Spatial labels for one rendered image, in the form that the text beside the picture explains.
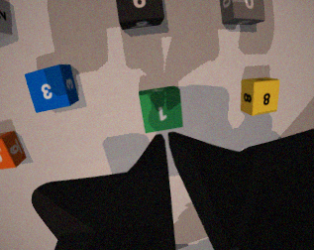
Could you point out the blue block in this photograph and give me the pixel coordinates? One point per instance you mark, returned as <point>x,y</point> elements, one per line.
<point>52,88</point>

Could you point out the yellow block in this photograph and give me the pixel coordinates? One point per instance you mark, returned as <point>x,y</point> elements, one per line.
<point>259,95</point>

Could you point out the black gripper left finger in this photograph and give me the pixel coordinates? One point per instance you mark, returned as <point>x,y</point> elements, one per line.
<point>138,197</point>

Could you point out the black block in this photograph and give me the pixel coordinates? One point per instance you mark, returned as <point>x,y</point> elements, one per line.
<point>139,13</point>

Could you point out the green block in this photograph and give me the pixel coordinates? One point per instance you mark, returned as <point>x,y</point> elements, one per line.
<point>161,108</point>

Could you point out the orange block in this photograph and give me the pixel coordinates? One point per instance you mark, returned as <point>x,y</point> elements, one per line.
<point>11,153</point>

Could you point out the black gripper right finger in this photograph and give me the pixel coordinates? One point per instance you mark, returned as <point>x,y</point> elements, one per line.
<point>223,184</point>

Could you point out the dark grey block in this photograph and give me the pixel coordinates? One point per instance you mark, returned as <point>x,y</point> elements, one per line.
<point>242,12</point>

